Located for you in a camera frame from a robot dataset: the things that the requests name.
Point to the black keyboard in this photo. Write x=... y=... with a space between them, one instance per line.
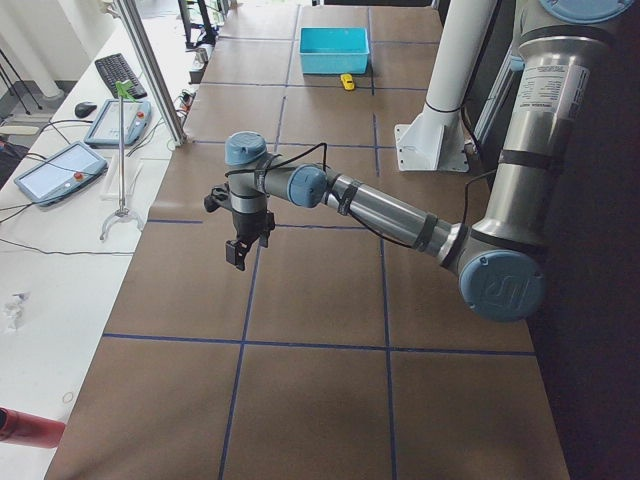
x=113 y=68

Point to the near teach pendant tablet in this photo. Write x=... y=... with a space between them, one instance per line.
x=62 y=175

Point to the aluminium frame post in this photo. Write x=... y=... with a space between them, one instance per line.
x=132 y=22

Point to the red cylinder bottle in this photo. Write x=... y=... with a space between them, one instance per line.
x=30 y=430

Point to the black computer mouse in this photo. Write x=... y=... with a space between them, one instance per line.
x=84 y=109

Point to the teal plastic storage bin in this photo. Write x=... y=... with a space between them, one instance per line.
x=330 y=51

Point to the white camera mast pedestal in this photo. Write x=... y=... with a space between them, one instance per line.
x=434 y=141

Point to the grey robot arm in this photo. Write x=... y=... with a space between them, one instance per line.
x=497 y=259

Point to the far teach pendant tablet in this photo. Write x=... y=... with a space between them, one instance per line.
x=105 y=129

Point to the yellow beetle toy car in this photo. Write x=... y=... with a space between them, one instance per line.
x=347 y=82

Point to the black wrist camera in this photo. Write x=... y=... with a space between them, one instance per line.
x=218 y=198

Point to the green-handled reacher grabber tool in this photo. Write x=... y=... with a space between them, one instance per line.
x=122 y=214

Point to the crumpled white paper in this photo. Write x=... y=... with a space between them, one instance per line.
x=13 y=312

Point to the teach pendant tablet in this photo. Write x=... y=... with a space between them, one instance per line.
x=105 y=129
x=62 y=175

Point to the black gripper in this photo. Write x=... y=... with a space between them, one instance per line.
x=246 y=224

